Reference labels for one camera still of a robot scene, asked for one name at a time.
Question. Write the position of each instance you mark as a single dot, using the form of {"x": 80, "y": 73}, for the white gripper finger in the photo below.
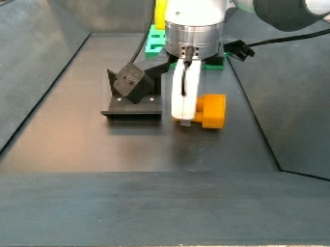
{"x": 176, "y": 97}
{"x": 191, "y": 87}

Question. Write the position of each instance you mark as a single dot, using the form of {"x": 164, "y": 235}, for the yellow three prong object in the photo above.
{"x": 207, "y": 111}

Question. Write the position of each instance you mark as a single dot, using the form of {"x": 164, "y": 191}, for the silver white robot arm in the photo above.
{"x": 192, "y": 28}

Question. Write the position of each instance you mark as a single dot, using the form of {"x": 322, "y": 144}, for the black curved fixture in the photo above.
{"x": 148, "y": 107}

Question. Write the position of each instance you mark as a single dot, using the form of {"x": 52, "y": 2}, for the green shape sorter block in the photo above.
{"x": 156, "y": 42}

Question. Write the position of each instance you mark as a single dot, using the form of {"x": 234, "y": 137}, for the yellow rectangular block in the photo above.
{"x": 160, "y": 14}

